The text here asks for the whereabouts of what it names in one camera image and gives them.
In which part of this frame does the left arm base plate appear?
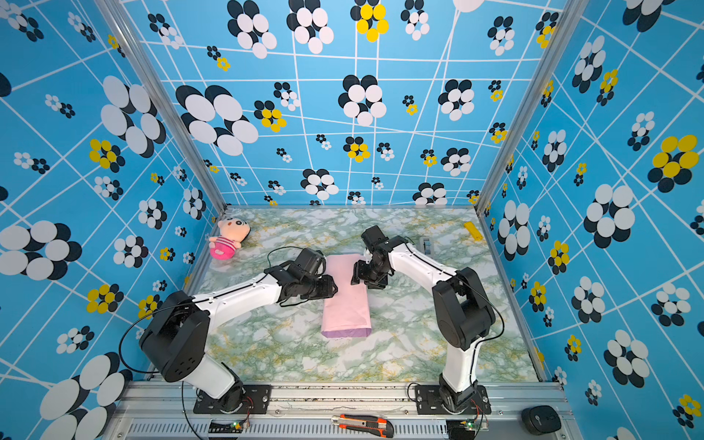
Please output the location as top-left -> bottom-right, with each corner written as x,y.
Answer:
194,382 -> 273,415

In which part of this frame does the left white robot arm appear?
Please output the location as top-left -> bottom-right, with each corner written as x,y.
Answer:
139,249 -> 338,413

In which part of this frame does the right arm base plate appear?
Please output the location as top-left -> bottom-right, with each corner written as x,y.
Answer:
407,382 -> 492,416

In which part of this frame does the yellow tape piece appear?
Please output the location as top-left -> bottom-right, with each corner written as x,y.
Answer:
464,222 -> 485,242

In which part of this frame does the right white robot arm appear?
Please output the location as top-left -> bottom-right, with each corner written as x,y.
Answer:
351,225 -> 498,413

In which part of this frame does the black computer mouse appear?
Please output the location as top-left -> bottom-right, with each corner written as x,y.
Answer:
521,405 -> 562,436

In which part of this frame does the red black utility knife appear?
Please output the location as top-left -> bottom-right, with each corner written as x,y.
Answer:
331,414 -> 395,438

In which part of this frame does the pink plush doll toy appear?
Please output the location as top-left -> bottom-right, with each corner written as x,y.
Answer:
208,218 -> 251,260

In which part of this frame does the purple wrapping paper sheet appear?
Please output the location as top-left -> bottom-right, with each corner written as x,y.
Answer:
321,254 -> 372,339

